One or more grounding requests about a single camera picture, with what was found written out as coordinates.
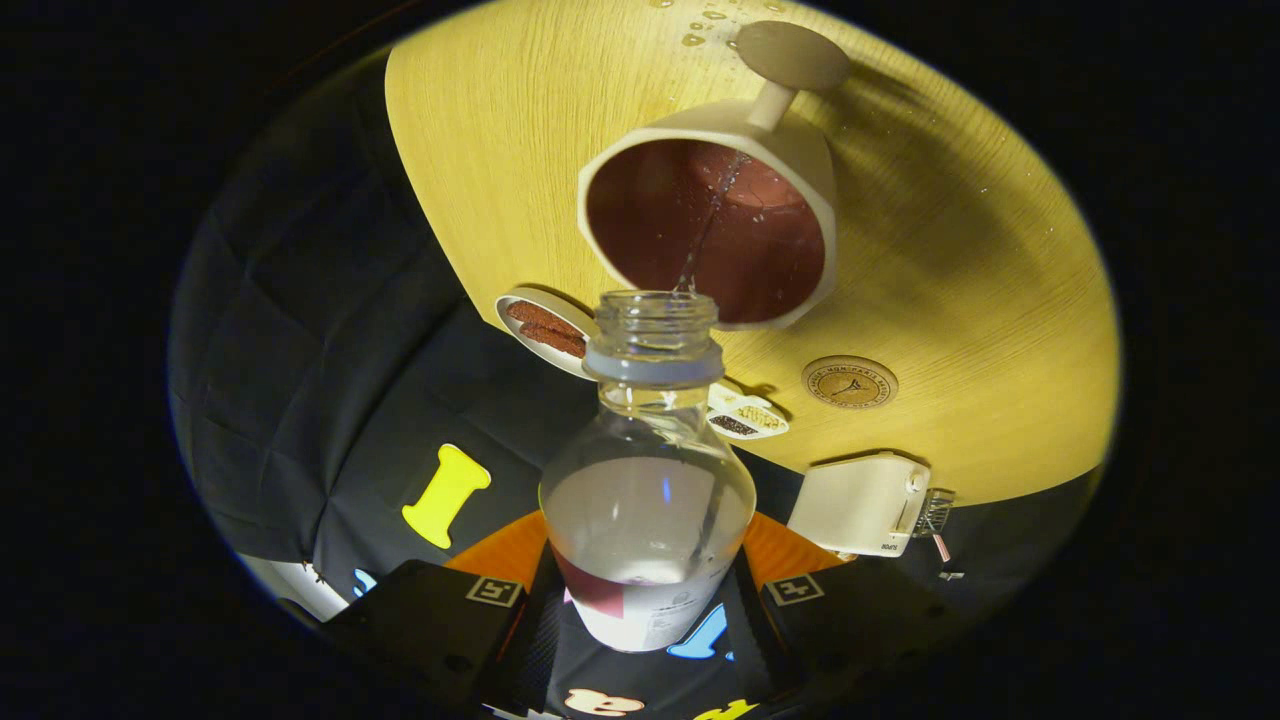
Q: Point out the wooden table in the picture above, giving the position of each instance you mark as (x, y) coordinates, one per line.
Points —
(1000, 250)

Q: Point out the clear plastic juice bottle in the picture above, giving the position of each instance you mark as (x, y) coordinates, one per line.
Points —
(645, 520)

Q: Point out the red meat piece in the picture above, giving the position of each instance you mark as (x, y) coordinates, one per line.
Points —
(540, 316)
(555, 342)

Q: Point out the round wooden coaster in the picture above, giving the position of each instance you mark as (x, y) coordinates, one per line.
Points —
(850, 382)

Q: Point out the round white plate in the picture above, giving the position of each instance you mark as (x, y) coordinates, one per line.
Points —
(520, 300)

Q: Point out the pink striped straw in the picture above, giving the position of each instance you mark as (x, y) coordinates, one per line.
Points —
(941, 548)

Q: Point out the white toaster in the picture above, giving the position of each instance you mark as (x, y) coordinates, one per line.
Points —
(855, 505)

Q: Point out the small white divided dish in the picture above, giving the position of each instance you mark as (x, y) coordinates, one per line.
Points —
(755, 415)

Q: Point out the metal mesh basket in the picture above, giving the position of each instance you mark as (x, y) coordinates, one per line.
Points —
(935, 512)

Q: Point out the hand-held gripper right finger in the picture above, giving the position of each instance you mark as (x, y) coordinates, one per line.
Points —
(750, 640)

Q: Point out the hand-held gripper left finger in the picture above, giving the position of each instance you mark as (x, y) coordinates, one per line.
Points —
(535, 650)

